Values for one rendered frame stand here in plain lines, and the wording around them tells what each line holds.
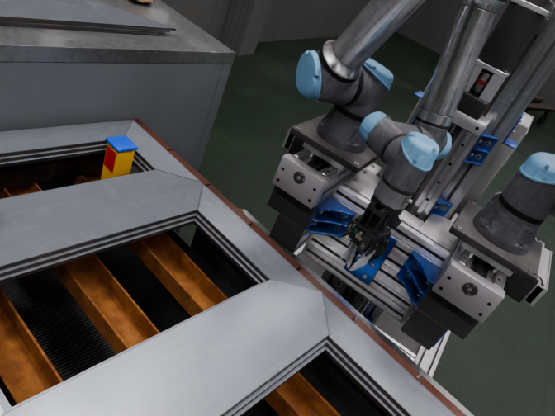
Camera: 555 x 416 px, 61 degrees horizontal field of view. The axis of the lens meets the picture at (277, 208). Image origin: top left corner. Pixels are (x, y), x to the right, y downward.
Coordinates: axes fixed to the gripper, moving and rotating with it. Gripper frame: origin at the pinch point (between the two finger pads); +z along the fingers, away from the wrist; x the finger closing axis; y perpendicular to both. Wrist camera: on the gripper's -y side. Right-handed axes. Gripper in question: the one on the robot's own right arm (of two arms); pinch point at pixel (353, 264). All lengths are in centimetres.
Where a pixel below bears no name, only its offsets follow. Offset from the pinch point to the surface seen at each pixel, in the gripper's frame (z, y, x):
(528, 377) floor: 90, -154, 66
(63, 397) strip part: 5, 67, -7
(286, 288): 5.4, 16.3, -5.4
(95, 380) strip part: 5, 62, -7
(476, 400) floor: 90, -110, 52
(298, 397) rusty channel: 21.6, 21.6, 11.3
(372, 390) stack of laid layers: 7.1, 18.9, 22.1
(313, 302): 5.3, 13.7, 0.7
